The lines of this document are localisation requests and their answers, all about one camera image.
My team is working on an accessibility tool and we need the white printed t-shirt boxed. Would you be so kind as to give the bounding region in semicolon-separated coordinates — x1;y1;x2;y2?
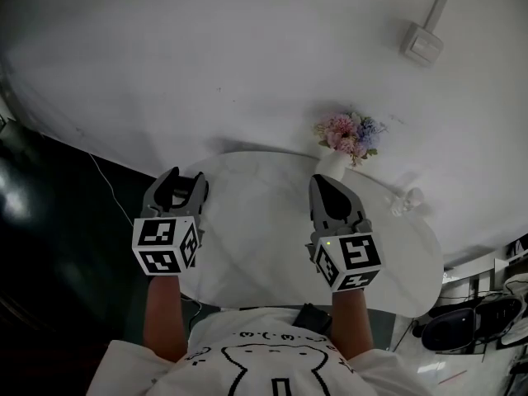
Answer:
84;307;434;396

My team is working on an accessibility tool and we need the white floor cable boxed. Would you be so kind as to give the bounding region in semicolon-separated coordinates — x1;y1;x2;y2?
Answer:
87;151;204;330

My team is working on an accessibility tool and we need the black waist pouch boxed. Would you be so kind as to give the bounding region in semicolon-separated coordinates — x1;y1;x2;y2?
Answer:
291;302;333;336

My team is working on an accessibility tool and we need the white wall switch box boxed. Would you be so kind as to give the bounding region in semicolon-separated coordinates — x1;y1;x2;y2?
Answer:
398;21;445;67

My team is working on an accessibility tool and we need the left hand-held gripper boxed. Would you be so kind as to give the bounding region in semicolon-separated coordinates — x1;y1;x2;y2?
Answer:
131;166;210;278

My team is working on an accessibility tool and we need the small clear glass bottle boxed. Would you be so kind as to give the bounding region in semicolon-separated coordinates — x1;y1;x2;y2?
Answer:
390;186;424;217

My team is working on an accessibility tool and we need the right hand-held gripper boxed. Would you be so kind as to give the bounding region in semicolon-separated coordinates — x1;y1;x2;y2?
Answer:
304;174;384;293

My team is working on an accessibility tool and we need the white curved table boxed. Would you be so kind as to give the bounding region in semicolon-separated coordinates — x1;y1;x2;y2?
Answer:
177;150;445;319

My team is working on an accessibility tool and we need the pink and blue flower bouquet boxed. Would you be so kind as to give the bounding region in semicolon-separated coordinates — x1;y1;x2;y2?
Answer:
313;111;389;167

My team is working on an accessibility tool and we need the person's left forearm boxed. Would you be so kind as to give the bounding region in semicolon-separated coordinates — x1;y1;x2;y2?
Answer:
142;274;189;363

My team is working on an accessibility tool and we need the white wall conduit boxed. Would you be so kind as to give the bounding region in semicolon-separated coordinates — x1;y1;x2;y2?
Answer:
424;0;459;31

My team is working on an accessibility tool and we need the person's right forearm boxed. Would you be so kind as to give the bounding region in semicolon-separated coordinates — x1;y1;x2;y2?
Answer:
331;289;375;362

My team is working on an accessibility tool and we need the white vase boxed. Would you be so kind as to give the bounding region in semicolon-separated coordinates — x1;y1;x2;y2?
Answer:
318;150;346;182

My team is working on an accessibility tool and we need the black reclining salon chair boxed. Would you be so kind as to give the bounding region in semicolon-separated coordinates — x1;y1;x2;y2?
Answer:
420;295;528;352

